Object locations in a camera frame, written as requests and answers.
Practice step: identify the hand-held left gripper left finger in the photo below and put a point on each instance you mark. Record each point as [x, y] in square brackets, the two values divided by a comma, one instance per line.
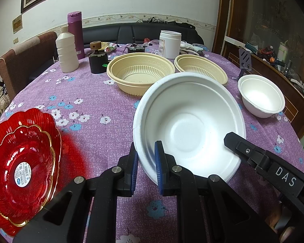
[133, 172]

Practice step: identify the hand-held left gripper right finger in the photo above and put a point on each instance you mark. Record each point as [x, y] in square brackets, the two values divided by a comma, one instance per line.
[158, 167]

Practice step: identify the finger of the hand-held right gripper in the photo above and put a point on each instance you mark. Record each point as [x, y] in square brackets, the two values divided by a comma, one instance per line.
[240, 146]

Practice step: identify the white foam bowl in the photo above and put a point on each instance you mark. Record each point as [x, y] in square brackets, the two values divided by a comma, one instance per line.
[187, 121]
[262, 98]

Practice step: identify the beige ribbed plastic bowl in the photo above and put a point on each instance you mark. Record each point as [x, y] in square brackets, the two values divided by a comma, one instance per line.
[141, 73]
[200, 68]

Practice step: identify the plain red scalloped plate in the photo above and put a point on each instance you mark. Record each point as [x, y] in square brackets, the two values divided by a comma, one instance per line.
[54, 121]

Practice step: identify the red gold-rimmed labelled plate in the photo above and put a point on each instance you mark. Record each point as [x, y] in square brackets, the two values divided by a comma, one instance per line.
[22, 167]

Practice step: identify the person's right hand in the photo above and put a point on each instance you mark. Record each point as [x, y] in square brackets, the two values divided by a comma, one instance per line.
[290, 232]

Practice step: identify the wooden brick-pattern partition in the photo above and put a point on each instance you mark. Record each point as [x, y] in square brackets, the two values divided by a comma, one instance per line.
[293, 111]

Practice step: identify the purple floral tablecloth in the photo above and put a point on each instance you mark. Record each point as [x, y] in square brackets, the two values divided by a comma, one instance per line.
[103, 101]

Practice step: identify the grey phone stand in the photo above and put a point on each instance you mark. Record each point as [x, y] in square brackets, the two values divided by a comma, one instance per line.
[245, 59]

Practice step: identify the clutter of small tools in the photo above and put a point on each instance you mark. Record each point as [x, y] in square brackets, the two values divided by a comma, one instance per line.
[293, 76]

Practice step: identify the white work gloves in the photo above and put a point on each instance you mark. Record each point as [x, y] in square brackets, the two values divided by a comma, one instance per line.
[190, 48]

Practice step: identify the black jar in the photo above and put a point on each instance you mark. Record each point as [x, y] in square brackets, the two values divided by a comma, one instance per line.
[98, 65]

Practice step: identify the white plastic jar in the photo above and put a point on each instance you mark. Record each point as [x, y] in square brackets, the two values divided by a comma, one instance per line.
[169, 45]

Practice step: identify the snack packet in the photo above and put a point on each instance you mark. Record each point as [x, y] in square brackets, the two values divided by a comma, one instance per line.
[109, 46]

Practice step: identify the wooden spool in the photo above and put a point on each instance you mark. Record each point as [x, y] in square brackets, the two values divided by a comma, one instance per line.
[95, 46]

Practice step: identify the white plastic bottle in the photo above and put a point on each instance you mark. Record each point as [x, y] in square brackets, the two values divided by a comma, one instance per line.
[67, 55]

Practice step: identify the black leather sofa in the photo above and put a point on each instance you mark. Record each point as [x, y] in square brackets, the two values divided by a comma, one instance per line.
[103, 35]

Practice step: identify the grey clothes heap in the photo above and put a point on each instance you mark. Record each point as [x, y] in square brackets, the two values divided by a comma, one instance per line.
[154, 20]

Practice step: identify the purple thermos flask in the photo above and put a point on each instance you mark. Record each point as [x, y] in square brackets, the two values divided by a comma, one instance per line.
[76, 35]

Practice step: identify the brown upholstered chair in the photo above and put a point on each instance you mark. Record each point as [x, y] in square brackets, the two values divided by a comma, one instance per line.
[22, 63]

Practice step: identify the small wall plaque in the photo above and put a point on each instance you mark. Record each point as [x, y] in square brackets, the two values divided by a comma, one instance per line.
[17, 24]

